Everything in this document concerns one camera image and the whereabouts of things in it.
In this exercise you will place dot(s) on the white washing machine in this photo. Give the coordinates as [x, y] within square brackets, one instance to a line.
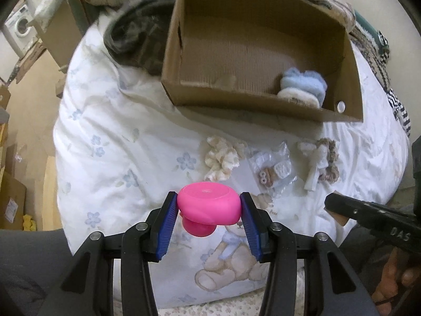
[19, 26]

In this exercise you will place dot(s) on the cream ruffled scrunchie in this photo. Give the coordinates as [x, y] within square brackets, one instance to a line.
[223, 156]

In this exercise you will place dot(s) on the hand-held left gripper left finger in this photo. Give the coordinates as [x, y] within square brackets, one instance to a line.
[166, 224]

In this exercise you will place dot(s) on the person's right hand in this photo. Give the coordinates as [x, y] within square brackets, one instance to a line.
[393, 279]

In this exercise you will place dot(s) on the white bear print blanket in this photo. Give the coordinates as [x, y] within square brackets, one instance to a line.
[125, 138]

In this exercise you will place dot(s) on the brown cardboard box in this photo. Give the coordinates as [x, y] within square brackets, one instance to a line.
[263, 49]

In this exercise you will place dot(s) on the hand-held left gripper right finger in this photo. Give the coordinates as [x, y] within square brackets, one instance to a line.
[251, 223]

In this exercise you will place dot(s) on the person's grey trouser leg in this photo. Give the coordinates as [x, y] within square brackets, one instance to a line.
[29, 270]

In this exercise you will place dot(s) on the dark grey fluffy cloth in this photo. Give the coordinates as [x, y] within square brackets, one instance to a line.
[139, 29]

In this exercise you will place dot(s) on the black white checkered cloth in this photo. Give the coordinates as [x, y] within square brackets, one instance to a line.
[393, 82]

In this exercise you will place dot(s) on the cream fluffy scrunchie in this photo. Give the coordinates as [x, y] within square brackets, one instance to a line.
[297, 96]

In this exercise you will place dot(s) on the white and brown fabric toy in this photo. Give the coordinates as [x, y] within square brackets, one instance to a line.
[320, 163]

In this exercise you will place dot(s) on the pink silicone mushroom toy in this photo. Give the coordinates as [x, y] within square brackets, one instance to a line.
[207, 208]

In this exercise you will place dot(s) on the brown cardboard carton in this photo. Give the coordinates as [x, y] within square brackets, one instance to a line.
[11, 200]

